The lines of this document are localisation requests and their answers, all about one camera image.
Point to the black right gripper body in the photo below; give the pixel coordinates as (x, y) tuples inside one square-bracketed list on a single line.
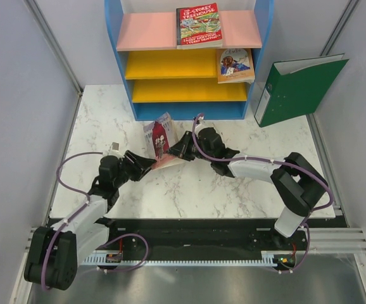
[(197, 152)]

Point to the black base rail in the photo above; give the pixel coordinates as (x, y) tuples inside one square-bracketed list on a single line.
[(194, 240)]

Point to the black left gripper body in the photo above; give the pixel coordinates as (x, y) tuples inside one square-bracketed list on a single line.
[(125, 174)]

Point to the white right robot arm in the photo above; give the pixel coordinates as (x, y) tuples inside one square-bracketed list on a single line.
[(299, 185)]

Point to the blue shelf unit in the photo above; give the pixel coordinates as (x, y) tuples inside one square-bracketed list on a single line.
[(158, 77)]

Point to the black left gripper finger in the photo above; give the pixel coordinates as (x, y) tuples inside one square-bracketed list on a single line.
[(137, 175), (140, 163)]

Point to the red treehouse book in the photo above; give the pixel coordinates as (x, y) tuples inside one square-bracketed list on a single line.
[(199, 25)]

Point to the green lever arch binder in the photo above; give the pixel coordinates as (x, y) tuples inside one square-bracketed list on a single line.
[(296, 87)]

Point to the tan Othello book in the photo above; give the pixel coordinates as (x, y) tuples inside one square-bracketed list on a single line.
[(234, 64)]

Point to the light blue cable duct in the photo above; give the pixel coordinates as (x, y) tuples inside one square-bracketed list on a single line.
[(110, 259)]

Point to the orange Roald Dahl book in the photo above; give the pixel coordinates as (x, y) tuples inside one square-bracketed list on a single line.
[(249, 81)]

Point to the dark blue 1984 book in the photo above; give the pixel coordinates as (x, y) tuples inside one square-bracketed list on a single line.
[(199, 46)]

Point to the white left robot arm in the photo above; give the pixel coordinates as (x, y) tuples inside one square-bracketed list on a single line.
[(57, 251)]

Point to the pink castle cover book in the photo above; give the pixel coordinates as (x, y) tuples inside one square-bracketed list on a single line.
[(160, 135)]

